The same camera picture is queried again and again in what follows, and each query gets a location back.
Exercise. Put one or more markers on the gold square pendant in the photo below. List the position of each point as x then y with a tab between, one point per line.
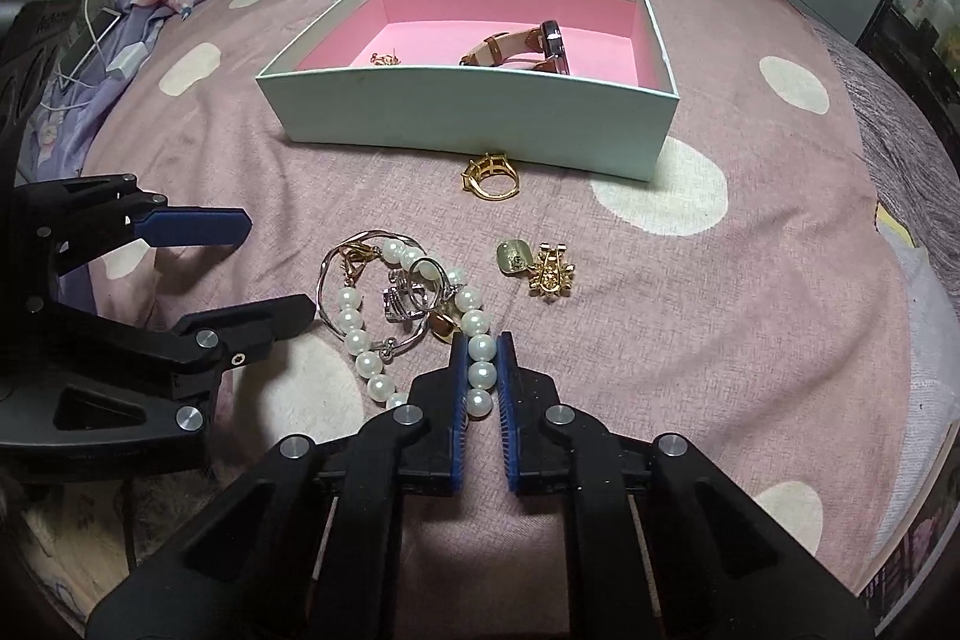
514	256

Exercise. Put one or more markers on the pink polka dot bedsheet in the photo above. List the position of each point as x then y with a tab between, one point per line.
750	325

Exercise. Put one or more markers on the grey patterned blanket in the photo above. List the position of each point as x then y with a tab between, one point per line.
900	160

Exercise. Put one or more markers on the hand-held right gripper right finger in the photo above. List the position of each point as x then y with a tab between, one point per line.
507	400

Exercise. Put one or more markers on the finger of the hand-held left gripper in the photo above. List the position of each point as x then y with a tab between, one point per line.
195	226
262	317

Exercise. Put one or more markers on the silver bangle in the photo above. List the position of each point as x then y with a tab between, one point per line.
323	302

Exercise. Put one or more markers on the gold flower brooch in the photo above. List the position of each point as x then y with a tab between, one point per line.
551	276

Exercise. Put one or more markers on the pale box with pink lining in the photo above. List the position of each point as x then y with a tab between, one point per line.
457	119

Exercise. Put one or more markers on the gold hook earring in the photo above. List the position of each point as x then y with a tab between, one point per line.
352	261

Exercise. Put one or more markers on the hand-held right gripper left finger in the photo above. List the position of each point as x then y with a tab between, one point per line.
458	400

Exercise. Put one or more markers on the small gold earring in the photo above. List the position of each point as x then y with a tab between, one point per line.
385	59

